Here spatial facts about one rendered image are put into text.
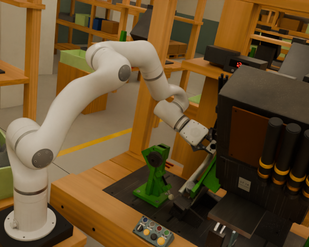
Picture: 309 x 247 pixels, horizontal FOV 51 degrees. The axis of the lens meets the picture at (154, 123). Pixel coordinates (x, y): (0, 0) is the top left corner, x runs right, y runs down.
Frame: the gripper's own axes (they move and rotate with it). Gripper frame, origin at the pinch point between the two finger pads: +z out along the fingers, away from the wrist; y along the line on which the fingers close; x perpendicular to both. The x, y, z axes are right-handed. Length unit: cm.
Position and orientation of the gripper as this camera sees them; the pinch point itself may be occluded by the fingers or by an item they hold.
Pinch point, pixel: (211, 147)
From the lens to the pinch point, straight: 147.2
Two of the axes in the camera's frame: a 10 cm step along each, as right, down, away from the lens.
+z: 7.4, 6.0, -3.0
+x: 0.9, 3.6, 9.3
